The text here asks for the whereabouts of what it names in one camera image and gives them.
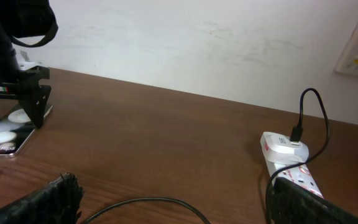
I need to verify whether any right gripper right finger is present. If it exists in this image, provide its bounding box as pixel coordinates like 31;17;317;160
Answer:
265;177;358;224

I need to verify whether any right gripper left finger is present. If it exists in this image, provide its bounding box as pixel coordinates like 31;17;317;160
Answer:
0;173;83;224

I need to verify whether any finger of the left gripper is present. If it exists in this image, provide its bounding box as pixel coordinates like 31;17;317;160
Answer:
19;85;52;129

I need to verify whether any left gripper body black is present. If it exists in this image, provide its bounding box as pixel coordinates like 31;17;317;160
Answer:
0;66;50;101

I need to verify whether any black flip smartphone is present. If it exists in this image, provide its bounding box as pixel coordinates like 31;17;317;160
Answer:
0;105;37;157

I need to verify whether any black USB charging cable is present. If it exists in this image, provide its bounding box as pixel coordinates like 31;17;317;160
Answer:
0;88;331;224

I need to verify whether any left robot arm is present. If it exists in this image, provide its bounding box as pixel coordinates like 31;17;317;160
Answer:
0;0;58;129

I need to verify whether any white USB charger adapter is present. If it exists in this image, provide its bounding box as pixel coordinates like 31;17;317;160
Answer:
260;132;309;165

